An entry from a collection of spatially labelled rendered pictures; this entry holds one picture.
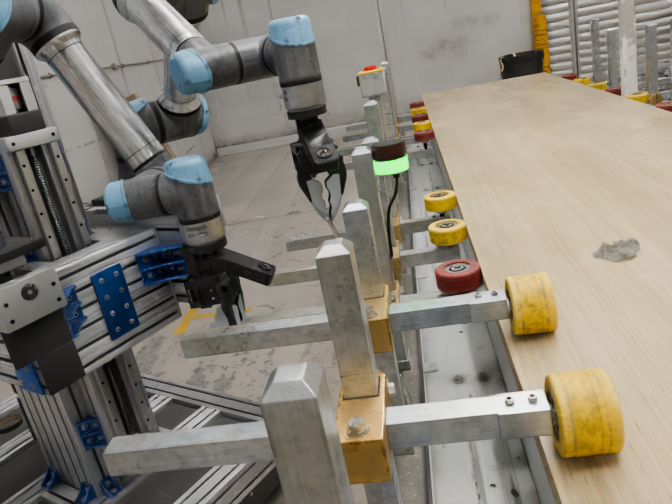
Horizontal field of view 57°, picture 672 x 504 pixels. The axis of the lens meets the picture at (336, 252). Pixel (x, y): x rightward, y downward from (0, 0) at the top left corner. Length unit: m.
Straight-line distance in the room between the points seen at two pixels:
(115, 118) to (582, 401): 0.95
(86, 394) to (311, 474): 1.49
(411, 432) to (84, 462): 1.42
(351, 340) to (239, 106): 8.79
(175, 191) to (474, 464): 0.68
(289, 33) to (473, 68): 8.15
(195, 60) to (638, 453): 0.87
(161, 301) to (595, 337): 1.19
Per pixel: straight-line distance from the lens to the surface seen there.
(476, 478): 1.08
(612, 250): 1.12
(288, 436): 0.38
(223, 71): 1.13
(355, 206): 0.84
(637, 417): 0.73
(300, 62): 1.08
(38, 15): 1.25
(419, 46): 9.09
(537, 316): 0.84
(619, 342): 0.86
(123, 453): 0.72
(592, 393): 0.63
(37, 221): 1.67
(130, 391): 1.88
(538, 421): 0.64
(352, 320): 0.62
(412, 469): 0.99
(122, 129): 1.24
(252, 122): 9.35
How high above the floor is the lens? 1.32
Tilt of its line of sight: 19 degrees down
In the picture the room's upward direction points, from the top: 11 degrees counter-clockwise
